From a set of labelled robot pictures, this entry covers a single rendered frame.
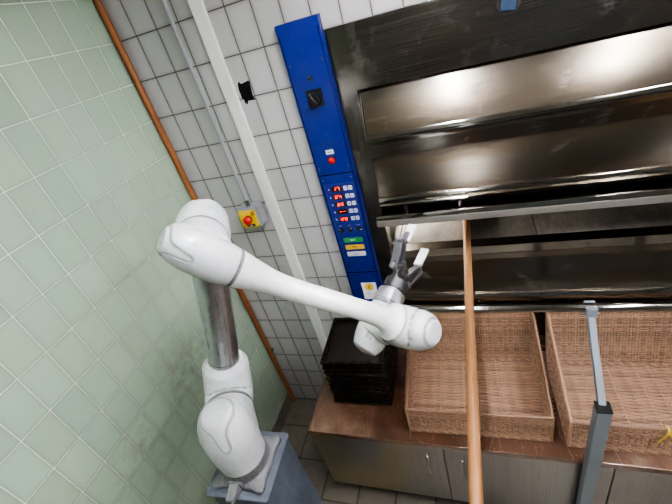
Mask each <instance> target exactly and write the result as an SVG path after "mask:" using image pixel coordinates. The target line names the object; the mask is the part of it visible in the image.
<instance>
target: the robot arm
mask: <svg viewBox="0 0 672 504"><path fill-rule="evenodd" d="M416 228H417V225H414V224H408V226H407V228H406V230H405V232H404V234H403V236H402V238H398V237H397V238H396V240H395V245H394V249H393V254H392V259H391V262H390V264H389V268H392V269H393V272H392V274H391V275H389V276H387V278H386V280H385V282H384V284H383V285H381V286H380V287H379V289H378V290H377V292H376V294H375V296H374V298H373V300H372V302H369V301H366V300H363V299H359V298H356V297H353V296H350V295H347V294H344V293H340V292H337V291H334V290H331V289H328V288H325V287H321V286H318V285H315V284H312V283H309V282H305V281H302V280H299V279H296V278H293V277H291V276H288V275H286V274H283V273H281V272H279V271H277V270H275V269H273V268H271V267H270V266H268V265H266V264H265V263H263V262H262V261H260V260H259V259H257V258H255V257H254V256H253V255H251V254H250V253H248V252H247V251H245V250H243V249H241V248H240V247H238V246H236V245H234V244H232V243H231V231H230V226H229V219H228V216H227V213H226V211H225V210H224V208H223V207H222V206H221V205H220V204H218V203H217V202H215V201H213V200H210V199H197V200H192V201H190V202H188V203H187V204H185V205H184V206H183V207H182V208H181V210H180V211H179V213H178V215H177V218H176V221H175V223H173V224H170V225H168V226H167V227H165V228H164V229H163V230H162V232H161V234H160V236H159V238H158V241H157V251H158V253H159V255H160V256H161V257H162V258H163V259H164V260H165V261H166V262H168V263H169V264H170V265H172V266H173V267H175V268H176V269H178V270H180V271H182V272H184V273H187V274H189V275H191V276H192V278H193V283H194V288H195V294H196V299H197V304H198V309H199V315H200V320H201V325H202V330H203V336H204V341H205V346H206V351H207V356H208V357H207V358H206V359H205V360H204V362H203V364H202V376H203V387H204V394H205V406H204V408H203V409H202V411H201V413H200V415H199V418H198V422H197V435H198V439H199V442H200V444H201V446H202V448H203V449H204V451H205V453H206V454H207V456H208V457H209V458H210V460H211V461H212V462H213V463H214V465H215V466H216V467H217V468H218V469H219V470H220V471H219V473H218V475H217V477H216V478H215V479H214V481H213V487H214V488H215V489H216V490H219V489H223V488H227V489H228V491H227V495H226V499H225V502H226V503H229V504H234V503H235V502H236V500H237V498H238V496H239V494H240V493H241V491H242V490H244V491H252V492H254V493H256V494H258V495H261V494H263V493H264V492H265V490H266V481H267V478H268V475H269V472H270V469H271V466H272V463H273V460H274V457H275V454H276V451H277V448H278V447H279V445H280V444H281V438H280V436H278V435H274V436H262V434H261V432H260V430H259V428H258V427H259V424H258V421H257V417H256V413H255V409H254V405H253V383H252V376H251V370H250V366H249V361H248V357H247V355H246V354H245V353H244V352H243V351H241V350H240V349H238V341H237V334H236V327H235V319H234V312H233V305H232V298H231V290H230V287H231V288H238V289H244V290H249V291H255V292H259V293H264V294H268V295H272V296H275V297H279V298H282V299H285V300H289V301H292V302H295V303H299V304H302V305H306V306H310V307H313V308H317V309H320V310H324V311H328V312H331V313H335V314H338V315H342V316H346V317H349V318H353V319H356V320H359V323H358V325H357V328H356V331H355V335H354V341H353V342H354V344H355V346H356V347H357V348H358V349H359V350H360V351H362V352H363V353H366V354H368V355H371V356H376V355H377V354H379V353H380V352H381V351H382V350H383V349H384V348H385V346H386V345H390V344H391V345H393V346H396V347H399V348H404V349H408V350H414V351H423V350H428V349H431V348H433V347H435V346H436V345H437V343H438V342H439V340H440V338H441V334H442V328H441V325H440V322H439V320H438V319H437V318H436V317H435V316H434V315H433V314H431V313H429V312H427V311H425V310H420V309H418V308H416V307H411V306H407V305H403V303H404V301H405V296H404V295H405V293H406V291H407V289H410V288H411V286H412V284H413V283H414V282H415V281H416V280H417V279H418V278H419V277H420V276H421V275H422V273H423V271H421V269H422V267H421V266H422V265H423V263H424V261H425V258H426V256H427V254H428V252H429V249H426V248H421V249H420V251H419V253H418V256H417V258H416V260H415V262H414V265H413V267H411V268H409V269H408V268H407V266H406V261H405V259H406V248H407V243H409V242H410V240H411V238H412V236H413V234H414V232H415V230H416ZM403 244H404V245H403ZM399 263H400V264H399ZM415 265H416V266H415Z"/></svg>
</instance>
